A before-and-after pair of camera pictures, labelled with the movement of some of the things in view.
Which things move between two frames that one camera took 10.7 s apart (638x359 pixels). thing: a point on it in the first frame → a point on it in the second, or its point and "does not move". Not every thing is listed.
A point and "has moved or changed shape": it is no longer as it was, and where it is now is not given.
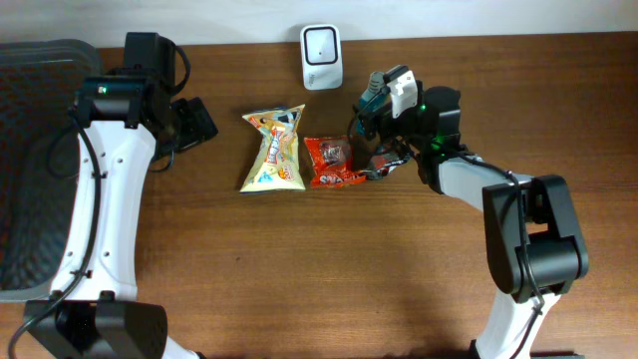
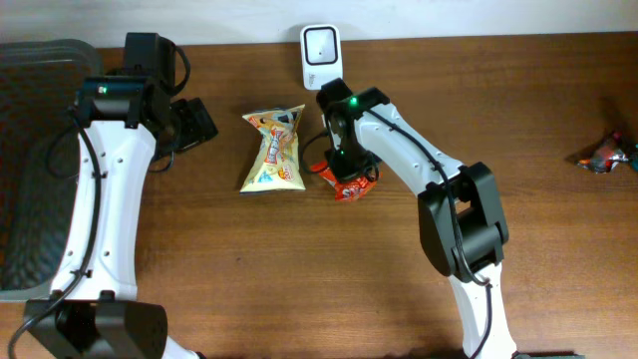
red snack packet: (330, 162) has moved or changed shape
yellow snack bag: (277, 165) does not move
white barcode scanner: (322, 61) does not move
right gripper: (387, 119) → (345, 172)
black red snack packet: (381, 166) has moved or changed shape
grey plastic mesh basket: (39, 160) does not move
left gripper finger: (194, 122) does not move
